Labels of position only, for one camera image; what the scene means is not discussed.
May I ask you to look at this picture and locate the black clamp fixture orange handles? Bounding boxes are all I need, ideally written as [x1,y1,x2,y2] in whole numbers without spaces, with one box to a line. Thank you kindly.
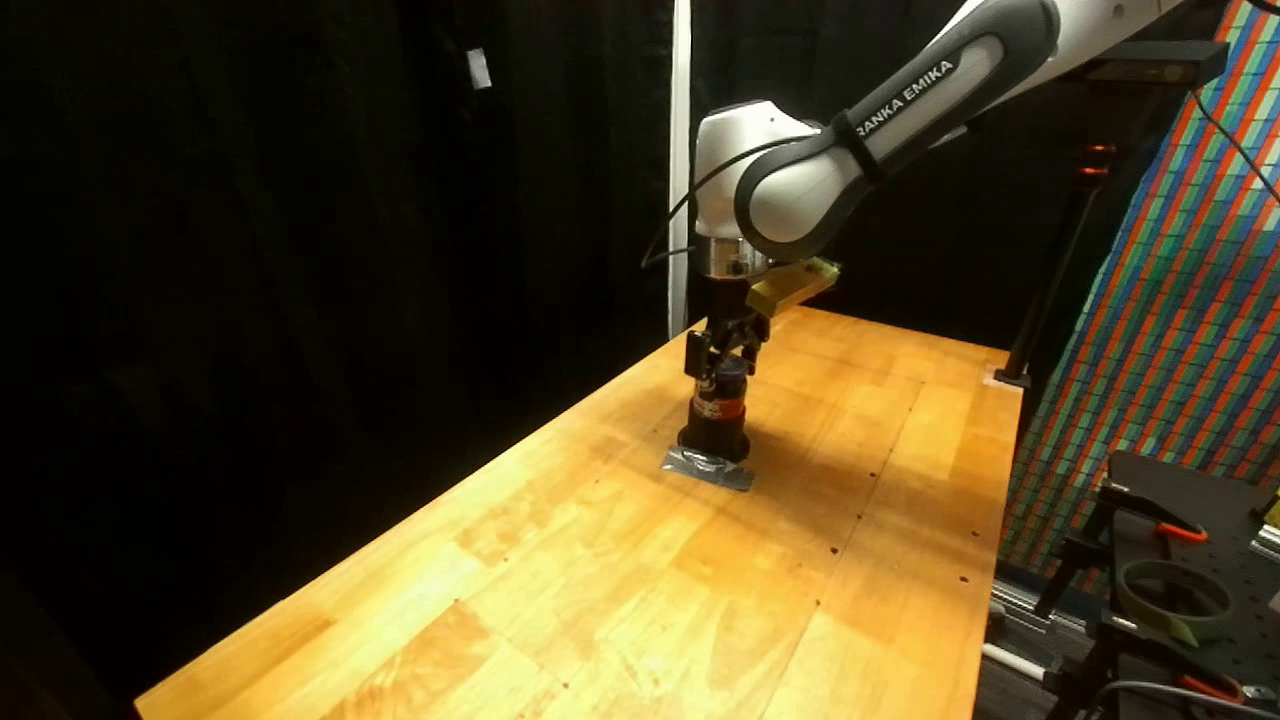
[1030,452,1280,720]

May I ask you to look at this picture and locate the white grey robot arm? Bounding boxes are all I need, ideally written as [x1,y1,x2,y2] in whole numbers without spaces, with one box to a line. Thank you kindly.
[689,0,1184,401]

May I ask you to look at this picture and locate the white vertical pole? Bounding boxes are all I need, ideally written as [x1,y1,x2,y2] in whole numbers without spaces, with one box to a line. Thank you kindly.
[665,0,693,337]

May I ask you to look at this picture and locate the black tripod stand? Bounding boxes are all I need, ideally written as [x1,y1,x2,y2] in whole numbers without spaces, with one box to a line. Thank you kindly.
[996,140,1120,387]

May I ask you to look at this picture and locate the yellow wrist camera mount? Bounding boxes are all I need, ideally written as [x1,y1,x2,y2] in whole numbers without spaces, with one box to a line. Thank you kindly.
[746,254,840,317]

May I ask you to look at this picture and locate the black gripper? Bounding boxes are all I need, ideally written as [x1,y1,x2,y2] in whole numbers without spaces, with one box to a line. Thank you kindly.
[685,278,766,401]

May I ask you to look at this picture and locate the colourful striped fabric panel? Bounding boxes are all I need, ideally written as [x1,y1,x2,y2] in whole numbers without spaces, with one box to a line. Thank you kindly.
[1001,0,1280,573]

